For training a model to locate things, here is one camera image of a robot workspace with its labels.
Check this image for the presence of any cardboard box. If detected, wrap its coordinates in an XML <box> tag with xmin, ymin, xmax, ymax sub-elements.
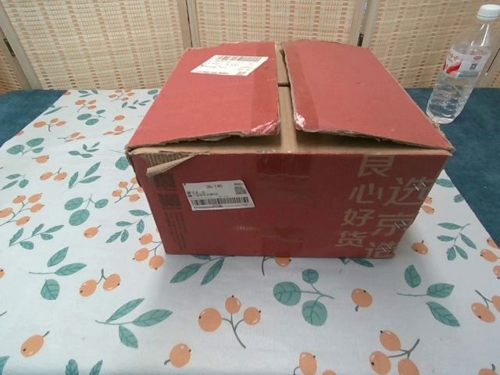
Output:
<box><xmin>124</xmin><ymin>38</ymin><xmax>454</xmax><ymax>261</ymax></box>

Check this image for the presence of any woven bamboo folding screen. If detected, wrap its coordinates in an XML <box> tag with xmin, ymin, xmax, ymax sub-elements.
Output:
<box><xmin>0</xmin><ymin>0</ymin><xmax>500</xmax><ymax>95</ymax></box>

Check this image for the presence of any floral print tablecloth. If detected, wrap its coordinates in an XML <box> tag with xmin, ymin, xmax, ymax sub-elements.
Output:
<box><xmin>0</xmin><ymin>88</ymin><xmax>500</xmax><ymax>375</ymax></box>

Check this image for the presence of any clear plastic water bottle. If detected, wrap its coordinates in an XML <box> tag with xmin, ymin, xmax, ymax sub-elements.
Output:
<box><xmin>425</xmin><ymin>6</ymin><xmax>494</xmax><ymax>125</ymax></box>

